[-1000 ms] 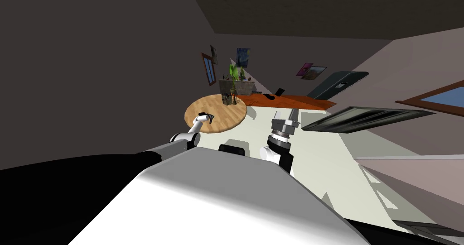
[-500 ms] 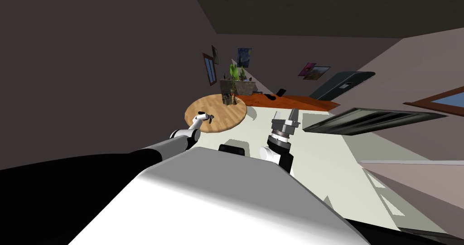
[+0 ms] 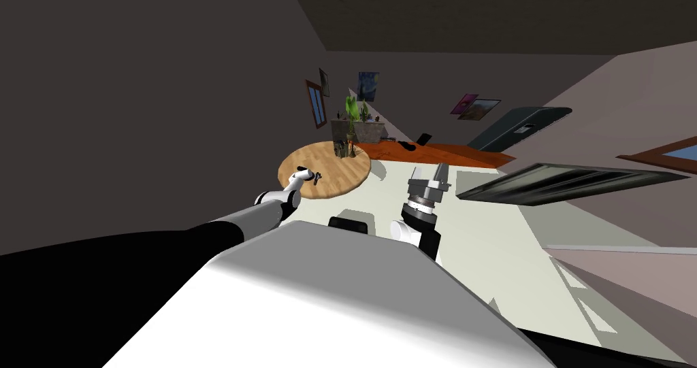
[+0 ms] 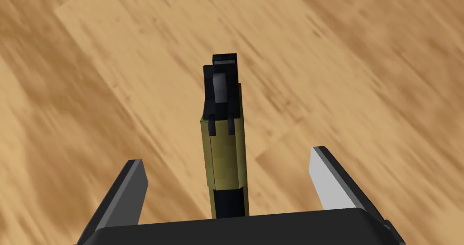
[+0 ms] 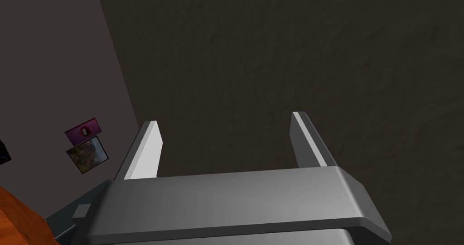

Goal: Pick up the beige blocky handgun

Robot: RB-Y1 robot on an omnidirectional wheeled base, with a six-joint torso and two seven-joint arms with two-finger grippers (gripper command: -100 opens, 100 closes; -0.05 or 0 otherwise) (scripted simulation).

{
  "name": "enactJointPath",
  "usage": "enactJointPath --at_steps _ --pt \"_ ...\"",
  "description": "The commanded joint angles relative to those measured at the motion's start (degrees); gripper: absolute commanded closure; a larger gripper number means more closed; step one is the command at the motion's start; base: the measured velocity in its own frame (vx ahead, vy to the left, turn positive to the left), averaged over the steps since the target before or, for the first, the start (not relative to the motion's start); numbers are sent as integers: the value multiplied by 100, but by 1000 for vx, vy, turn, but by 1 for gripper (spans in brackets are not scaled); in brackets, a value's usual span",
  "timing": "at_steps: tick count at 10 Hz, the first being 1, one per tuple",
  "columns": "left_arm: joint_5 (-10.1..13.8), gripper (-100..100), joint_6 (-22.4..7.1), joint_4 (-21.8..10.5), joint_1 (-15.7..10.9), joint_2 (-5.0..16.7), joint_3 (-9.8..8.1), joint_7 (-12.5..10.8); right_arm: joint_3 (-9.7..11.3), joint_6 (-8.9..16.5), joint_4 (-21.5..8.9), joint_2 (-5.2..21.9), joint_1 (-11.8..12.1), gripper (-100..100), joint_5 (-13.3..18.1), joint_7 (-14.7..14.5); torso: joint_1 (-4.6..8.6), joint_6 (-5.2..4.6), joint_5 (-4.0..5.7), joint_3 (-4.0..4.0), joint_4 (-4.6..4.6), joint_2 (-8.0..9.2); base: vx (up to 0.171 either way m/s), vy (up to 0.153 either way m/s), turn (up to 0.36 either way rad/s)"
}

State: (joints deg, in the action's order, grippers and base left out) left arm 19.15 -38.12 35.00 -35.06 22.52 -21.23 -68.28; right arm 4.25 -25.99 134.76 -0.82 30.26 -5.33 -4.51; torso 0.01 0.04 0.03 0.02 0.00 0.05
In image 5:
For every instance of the dark grey cabinet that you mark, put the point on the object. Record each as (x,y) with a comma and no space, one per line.
(69,216)

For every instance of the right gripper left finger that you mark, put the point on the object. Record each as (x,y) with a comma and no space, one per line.
(145,154)

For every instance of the dark landscape wall picture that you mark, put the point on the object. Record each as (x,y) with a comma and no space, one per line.
(87,155)

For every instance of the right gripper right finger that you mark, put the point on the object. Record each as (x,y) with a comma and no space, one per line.
(308,143)

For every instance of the purple wall picture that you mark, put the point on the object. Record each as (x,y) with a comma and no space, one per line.
(83,131)

